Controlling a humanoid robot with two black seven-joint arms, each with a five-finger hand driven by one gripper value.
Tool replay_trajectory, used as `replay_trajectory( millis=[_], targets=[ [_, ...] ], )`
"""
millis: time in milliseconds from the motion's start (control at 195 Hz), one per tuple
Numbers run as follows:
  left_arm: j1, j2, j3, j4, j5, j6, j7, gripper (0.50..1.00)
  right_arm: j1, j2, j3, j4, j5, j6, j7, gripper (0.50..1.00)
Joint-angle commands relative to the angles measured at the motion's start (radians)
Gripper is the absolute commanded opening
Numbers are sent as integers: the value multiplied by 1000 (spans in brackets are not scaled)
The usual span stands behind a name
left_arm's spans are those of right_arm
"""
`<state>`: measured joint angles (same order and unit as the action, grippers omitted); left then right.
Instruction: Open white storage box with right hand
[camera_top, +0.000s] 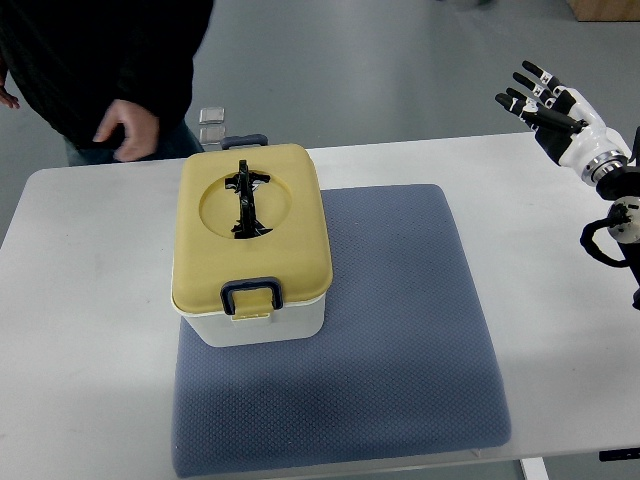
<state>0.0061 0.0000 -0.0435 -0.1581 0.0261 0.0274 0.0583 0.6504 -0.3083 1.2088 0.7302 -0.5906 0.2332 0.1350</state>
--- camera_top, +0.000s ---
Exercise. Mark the person's bare hand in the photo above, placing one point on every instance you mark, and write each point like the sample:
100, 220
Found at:
141, 130

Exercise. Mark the yellow storage box lid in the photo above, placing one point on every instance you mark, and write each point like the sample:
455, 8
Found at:
247, 213

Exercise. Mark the blue box latch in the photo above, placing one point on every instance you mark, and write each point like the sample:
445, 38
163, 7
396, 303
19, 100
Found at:
229, 142
260, 295

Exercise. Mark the white storage box body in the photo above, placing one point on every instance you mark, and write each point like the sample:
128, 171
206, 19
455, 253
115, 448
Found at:
296, 320

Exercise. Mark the brown cardboard box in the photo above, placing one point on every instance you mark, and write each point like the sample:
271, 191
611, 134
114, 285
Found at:
605, 10

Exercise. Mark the blue textured mat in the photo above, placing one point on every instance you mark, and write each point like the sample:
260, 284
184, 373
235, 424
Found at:
403, 364

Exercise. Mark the person in black sweater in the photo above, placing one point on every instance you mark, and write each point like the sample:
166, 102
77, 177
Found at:
71, 59

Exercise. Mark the blue front box latch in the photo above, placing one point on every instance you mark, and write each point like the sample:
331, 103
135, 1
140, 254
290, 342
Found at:
260, 295

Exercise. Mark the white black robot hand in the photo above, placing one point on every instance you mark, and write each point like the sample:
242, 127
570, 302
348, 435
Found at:
565, 125

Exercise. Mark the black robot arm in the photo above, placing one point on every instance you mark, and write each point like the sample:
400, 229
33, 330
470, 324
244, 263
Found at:
616, 178

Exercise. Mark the person's other hand fingertips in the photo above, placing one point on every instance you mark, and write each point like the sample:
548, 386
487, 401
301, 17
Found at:
7, 99

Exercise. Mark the blue rear box latch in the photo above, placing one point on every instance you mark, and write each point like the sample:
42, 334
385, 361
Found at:
229, 142

